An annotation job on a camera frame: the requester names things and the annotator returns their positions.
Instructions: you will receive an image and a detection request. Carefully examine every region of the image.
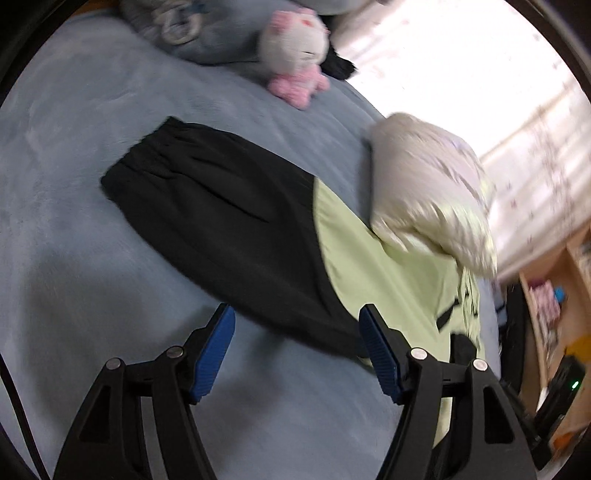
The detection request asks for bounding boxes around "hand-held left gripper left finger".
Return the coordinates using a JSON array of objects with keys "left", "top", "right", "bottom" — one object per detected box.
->
[{"left": 53, "top": 303, "right": 236, "bottom": 480}]

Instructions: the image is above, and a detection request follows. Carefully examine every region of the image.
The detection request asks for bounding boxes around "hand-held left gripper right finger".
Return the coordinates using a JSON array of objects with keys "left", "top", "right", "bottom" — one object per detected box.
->
[{"left": 359, "top": 303, "right": 539, "bottom": 480}]

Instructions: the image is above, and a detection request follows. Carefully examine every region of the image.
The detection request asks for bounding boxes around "black and green jacket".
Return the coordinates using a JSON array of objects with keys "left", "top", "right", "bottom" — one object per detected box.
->
[{"left": 100, "top": 116, "right": 486, "bottom": 450}]

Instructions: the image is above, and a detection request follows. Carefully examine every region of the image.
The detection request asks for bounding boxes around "black bag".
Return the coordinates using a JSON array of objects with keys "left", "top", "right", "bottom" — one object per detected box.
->
[{"left": 499, "top": 282, "right": 532, "bottom": 398}]

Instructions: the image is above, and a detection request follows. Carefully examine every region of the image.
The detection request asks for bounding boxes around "wooden shelf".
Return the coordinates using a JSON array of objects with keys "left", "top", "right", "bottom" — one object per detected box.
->
[{"left": 518, "top": 226, "right": 591, "bottom": 464}]

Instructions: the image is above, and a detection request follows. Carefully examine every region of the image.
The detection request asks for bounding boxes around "white puffer jacket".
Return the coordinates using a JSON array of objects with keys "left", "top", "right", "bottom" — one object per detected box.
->
[{"left": 368, "top": 112, "right": 498, "bottom": 279}]

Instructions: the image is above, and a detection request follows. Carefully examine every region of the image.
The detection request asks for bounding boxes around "stack of pink boxes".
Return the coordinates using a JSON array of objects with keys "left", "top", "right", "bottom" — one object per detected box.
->
[{"left": 530, "top": 281, "right": 562, "bottom": 326}]

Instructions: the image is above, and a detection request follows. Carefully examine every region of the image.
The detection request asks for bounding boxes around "black device with green light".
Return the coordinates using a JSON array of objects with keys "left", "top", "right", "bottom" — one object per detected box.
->
[{"left": 538, "top": 355, "right": 585, "bottom": 437}]

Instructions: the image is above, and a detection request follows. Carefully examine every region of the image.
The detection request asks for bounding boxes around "blue bed blanket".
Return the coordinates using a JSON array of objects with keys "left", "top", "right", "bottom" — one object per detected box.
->
[{"left": 0, "top": 16, "right": 506, "bottom": 480}]

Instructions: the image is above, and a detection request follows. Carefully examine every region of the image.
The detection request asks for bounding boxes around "black fluffy cloth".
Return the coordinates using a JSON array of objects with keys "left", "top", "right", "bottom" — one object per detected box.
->
[{"left": 322, "top": 45, "right": 359, "bottom": 80}]

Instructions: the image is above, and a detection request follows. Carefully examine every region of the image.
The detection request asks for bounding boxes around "white floral curtain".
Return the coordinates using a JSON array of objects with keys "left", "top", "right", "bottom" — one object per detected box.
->
[{"left": 330, "top": 0, "right": 591, "bottom": 280}]

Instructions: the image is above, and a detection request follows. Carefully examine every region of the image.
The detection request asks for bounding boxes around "pink and white plush toy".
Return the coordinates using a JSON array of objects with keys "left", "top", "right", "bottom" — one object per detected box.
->
[{"left": 257, "top": 8, "right": 331, "bottom": 110}]

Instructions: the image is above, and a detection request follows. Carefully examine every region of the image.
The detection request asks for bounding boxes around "grey blue plush toy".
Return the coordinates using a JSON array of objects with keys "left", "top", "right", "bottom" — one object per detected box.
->
[{"left": 119, "top": 0, "right": 289, "bottom": 65}]

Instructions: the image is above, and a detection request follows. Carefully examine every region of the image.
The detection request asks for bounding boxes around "black strap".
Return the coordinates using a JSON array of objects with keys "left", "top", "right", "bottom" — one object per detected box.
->
[{"left": 0, "top": 354, "right": 51, "bottom": 480}]

